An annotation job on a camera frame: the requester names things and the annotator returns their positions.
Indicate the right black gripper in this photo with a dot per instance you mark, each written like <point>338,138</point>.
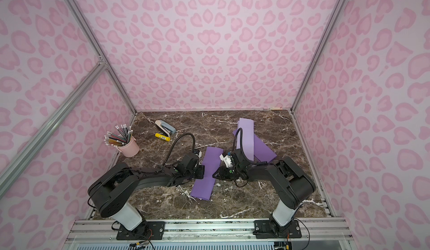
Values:
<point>223,172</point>

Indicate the pink pencil cup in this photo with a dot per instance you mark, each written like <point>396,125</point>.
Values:
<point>130,149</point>

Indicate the aluminium front rail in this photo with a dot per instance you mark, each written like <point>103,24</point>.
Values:
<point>330,233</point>

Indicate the yellow glue stick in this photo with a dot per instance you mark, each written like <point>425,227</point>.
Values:
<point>163,137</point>

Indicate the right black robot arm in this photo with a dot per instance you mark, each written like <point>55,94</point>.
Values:
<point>290,182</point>

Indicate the bundle of pencils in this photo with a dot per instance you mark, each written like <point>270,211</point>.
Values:
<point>123,137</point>

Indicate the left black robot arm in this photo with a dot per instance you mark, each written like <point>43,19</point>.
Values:
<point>111,192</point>

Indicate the grey beige stapler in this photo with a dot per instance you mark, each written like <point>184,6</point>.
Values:
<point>166,128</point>

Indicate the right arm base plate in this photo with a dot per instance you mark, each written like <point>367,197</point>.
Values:
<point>269,229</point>

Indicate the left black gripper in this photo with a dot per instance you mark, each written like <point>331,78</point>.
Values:
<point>200,171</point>

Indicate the dark purple paper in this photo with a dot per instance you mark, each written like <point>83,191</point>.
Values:
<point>203,188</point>
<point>262,153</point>

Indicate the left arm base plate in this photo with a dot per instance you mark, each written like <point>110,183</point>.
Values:
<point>141,230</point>

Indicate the light lilac paper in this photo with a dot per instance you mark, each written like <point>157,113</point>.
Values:
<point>245,139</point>

